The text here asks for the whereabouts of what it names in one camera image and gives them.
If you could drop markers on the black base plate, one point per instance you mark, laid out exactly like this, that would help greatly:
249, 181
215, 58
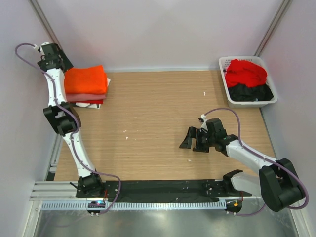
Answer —
164, 191

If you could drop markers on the folded pink t-shirt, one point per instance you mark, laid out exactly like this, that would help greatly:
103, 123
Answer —
84, 97

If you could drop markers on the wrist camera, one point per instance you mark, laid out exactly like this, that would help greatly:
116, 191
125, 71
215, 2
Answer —
203, 120
39, 48

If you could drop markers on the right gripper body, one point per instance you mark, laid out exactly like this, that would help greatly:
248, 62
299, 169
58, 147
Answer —
211, 138

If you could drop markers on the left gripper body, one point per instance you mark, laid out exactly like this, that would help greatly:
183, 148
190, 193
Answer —
40, 63

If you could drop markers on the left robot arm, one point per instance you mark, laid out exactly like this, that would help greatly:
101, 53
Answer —
63, 118

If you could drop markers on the white plastic laundry basket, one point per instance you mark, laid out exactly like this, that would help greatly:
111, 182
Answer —
224, 63

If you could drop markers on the white slotted cable duct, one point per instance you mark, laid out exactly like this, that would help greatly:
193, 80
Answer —
98, 206

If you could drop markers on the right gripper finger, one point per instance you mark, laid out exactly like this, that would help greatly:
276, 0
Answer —
202, 149
187, 142

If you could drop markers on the orange t-shirt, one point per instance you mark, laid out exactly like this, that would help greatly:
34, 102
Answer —
74, 76

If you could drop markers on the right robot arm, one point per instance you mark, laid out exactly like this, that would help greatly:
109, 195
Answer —
277, 182

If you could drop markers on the black t-shirt in basket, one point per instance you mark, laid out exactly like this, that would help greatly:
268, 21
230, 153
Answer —
242, 93

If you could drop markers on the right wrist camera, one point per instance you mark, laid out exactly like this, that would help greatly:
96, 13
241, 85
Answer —
203, 120

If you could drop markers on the red t-shirt in basket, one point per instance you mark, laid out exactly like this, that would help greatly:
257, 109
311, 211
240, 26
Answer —
246, 73

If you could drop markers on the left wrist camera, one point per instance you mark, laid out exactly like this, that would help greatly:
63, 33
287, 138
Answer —
39, 48

